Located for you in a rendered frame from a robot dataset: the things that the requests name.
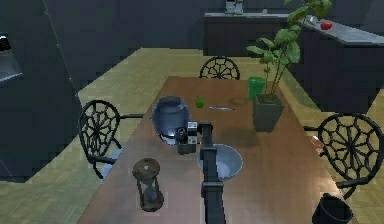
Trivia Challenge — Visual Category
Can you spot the dark kitchen island grey top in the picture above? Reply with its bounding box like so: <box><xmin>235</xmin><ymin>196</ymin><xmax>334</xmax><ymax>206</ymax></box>
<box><xmin>293</xmin><ymin>16</ymin><xmax>384</xmax><ymax>115</ymax></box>

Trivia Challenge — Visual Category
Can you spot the green mug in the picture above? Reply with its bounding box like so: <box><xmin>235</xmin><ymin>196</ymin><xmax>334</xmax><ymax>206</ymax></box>
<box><xmin>247</xmin><ymin>76</ymin><xmax>267</xmax><ymax>102</ymax></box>

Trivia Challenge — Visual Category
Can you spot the silver coffee machine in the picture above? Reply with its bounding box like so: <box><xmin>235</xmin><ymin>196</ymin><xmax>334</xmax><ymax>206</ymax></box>
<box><xmin>224</xmin><ymin>0</ymin><xmax>244</xmax><ymax>16</ymax></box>

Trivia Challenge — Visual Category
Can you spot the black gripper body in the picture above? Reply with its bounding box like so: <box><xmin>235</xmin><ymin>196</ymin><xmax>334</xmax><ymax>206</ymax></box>
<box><xmin>175</xmin><ymin>127</ymin><xmax>198</xmax><ymax>156</ymax></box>

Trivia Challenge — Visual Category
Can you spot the blue-grey round vase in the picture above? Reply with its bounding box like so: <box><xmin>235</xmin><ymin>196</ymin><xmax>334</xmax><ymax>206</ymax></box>
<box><xmin>151</xmin><ymin>96</ymin><xmax>191</xmax><ymax>146</ymax></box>

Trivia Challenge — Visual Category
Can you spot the dark cabinet with grey worktop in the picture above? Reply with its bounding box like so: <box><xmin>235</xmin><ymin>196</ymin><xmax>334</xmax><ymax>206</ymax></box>
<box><xmin>203</xmin><ymin>12</ymin><xmax>292</xmax><ymax>58</ymax></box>

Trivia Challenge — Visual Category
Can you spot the brown wooden hourglass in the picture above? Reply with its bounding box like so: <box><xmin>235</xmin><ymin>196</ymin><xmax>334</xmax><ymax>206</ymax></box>
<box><xmin>132</xmin><ymin>157</ymin><xmax>165</xmax><ymax>213</ymax></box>

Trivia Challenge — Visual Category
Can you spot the black round pot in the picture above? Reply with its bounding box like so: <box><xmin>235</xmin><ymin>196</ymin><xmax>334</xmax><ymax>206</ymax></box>
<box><xmin>311</xmin><ymin>192</ymin><xmax>354</xmax><ymax>224</ymax></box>

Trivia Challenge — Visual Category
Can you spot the grey metal bowl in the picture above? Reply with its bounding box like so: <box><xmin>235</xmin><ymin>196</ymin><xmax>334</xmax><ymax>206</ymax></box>
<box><xmin>196</xmin><ymin>143</ymin><xmax>244</xmax><ymax>183</ymax></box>

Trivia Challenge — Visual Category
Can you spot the black wrought iron chair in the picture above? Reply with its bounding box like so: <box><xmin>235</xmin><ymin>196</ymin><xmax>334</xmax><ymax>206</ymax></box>
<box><xmin>199</xmin><ymin>56</ymin><xmax>241</xmax><ymax>81</ymax></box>
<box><xmin>78</xmin><ymin>99</ymin><xmax>145</xmax><ymax>180</ymax></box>
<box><xmin>303</xmin><ymin>112</ymin><xmax>384</xmax><ymax>200</ymax></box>

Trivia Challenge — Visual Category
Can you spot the houseplant in grey pot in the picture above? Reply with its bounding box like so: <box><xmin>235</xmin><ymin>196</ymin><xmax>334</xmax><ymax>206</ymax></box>
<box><xmin>246</xmin><ymin>0</ymin><xmax>333</xmax><ymax>133</ymax></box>

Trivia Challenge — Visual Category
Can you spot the brown wooden dining table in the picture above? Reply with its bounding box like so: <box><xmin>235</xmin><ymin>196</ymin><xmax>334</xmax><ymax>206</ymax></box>
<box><xmin>77</xmin><ymin>75</ymin><xmax>360</xmax><ymax>224</ymax></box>

